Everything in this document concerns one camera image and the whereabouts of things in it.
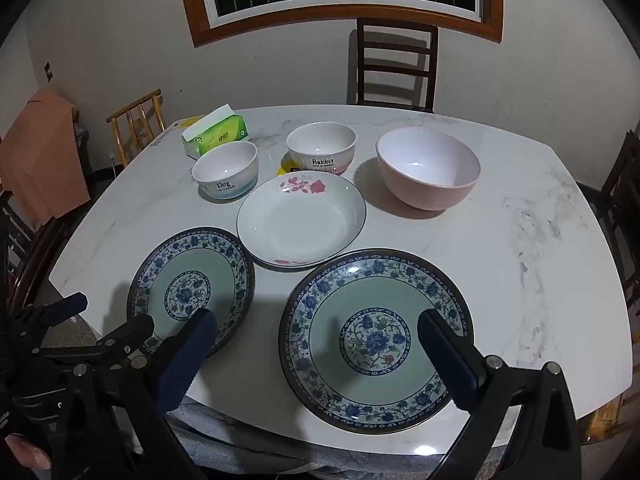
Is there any white bowl blue base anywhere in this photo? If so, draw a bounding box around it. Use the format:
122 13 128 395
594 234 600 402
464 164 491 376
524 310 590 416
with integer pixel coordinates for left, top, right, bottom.
191 141 260 202

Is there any wooden framed window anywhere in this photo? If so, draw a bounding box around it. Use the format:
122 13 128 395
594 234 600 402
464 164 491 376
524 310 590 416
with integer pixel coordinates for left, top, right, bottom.
175 0 503 48

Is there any green tissue pack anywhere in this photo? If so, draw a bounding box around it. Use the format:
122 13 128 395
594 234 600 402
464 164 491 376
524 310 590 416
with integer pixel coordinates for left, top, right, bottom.
181 105 250 161

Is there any person's grey clothing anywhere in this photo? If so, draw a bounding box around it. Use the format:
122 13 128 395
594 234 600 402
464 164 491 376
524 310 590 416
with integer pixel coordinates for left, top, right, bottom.
165 400 451 480

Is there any small blue floral plate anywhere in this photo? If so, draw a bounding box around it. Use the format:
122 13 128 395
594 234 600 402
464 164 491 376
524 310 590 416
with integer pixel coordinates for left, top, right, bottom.
126 226 256 361

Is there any white bowl pink base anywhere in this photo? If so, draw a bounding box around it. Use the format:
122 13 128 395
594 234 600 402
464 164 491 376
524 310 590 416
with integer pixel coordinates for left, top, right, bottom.
286 121 357 176

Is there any bamboo chair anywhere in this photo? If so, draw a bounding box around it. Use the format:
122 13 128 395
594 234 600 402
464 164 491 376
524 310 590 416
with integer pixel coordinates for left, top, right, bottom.
106 89 167 167

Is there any dark wooden chair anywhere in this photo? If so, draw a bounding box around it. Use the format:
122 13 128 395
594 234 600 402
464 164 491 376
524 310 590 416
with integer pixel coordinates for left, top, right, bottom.
355 17 439 113
575 130 640 346
0 190 71 311

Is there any person's left hand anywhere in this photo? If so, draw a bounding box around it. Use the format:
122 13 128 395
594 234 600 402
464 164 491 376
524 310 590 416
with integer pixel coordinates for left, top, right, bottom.
0 434 53 480

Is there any dark grey cloth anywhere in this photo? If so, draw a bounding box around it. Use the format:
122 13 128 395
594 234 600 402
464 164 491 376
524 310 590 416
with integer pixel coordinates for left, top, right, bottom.
72 122 92 166

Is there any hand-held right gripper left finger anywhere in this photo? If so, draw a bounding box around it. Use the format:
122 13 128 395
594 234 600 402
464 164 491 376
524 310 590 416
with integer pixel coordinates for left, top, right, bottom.
55 307 218 480

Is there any large blue floral plate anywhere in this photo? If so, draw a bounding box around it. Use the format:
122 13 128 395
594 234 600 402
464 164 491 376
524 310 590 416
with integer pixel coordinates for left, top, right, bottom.
278 248 475 435

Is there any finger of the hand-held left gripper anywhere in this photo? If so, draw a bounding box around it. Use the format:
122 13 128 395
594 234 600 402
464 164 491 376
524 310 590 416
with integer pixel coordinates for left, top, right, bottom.
42 312 156 361
10 292 88 341

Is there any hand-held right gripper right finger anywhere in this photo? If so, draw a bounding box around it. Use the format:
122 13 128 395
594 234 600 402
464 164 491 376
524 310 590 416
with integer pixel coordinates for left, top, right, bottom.
417 310 583 480

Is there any white pink-flower plate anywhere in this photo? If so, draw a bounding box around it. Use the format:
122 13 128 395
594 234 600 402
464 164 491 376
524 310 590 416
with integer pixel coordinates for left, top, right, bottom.
236 170 367 268

